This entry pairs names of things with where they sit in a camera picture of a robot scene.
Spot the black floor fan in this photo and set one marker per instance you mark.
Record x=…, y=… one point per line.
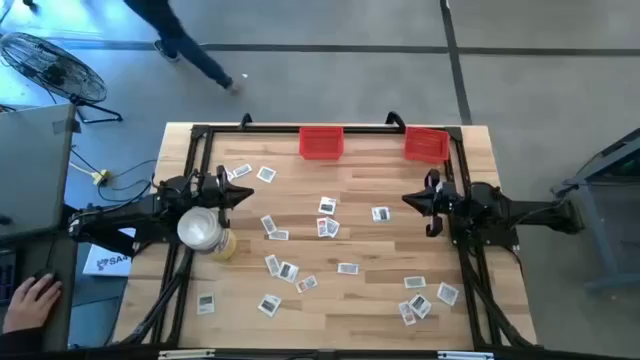
x=55, y=70

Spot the white packet with grey print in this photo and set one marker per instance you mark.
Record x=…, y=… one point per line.
x=327, y=205
x=415, y=282
x=421, y=305
x=348, y=268
x=279, y=234
x=205, y=303
x=229, y=175
x=333, y=227
x=268, y=224
x=447, y=293
x=272, y=265
x=266, y=174
x=287, y=271
x=380, y=214
x=242, y=170
x=269, y=304

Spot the dark desk top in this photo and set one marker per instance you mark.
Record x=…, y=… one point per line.
x=65, y=310

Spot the yellow Lysol wipes canister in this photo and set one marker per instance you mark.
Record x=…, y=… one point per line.
x=198, y=228

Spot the small black floor object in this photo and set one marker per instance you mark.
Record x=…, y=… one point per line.
x=30, y=5

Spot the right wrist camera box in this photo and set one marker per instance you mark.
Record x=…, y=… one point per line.
x=448, y=197

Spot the person's hand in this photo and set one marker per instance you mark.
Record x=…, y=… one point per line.
x=32, y=302

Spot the red plastic basket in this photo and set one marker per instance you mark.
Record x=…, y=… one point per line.
x=321, y=145
x=426, y=147

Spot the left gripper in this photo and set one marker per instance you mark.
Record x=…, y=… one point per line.
x=224, y=197

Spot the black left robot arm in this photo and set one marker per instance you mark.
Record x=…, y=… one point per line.
x=125, y=220

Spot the white rig bracket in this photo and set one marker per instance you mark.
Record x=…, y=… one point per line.
x=465, y=355
x=187, y=354

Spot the black rig beam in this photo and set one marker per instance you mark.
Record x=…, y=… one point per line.
x=250, y=356

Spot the white paper sheet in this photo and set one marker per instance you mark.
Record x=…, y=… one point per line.
x=107, y=262

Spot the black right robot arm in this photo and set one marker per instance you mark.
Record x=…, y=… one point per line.
x=540, y=214

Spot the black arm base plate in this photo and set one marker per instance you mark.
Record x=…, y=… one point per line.
x=500, y=239

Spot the yellow power plug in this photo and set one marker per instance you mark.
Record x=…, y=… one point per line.
x=101, y=176

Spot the person's forearm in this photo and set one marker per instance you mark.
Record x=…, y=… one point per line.
x=17, y=342

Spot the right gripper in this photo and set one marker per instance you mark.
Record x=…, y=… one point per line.
x=434, y=205

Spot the black keyboard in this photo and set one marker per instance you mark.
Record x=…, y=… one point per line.
x=6, y=270

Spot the grey metal cart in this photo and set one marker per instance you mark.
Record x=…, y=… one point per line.
x=598, y=235

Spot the walking person legs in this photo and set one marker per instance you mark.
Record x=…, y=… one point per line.
x=200, y=55

